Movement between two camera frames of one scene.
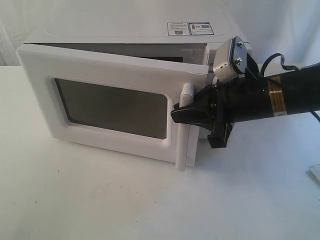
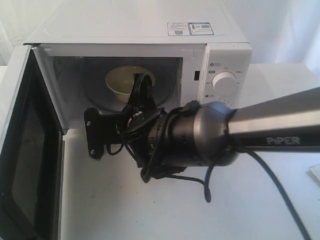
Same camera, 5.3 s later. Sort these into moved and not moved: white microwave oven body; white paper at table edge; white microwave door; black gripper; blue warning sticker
Moved: black gripper; white microwave door
Not moved: white paper at table edge; white microwave oven body; blue warning sticker
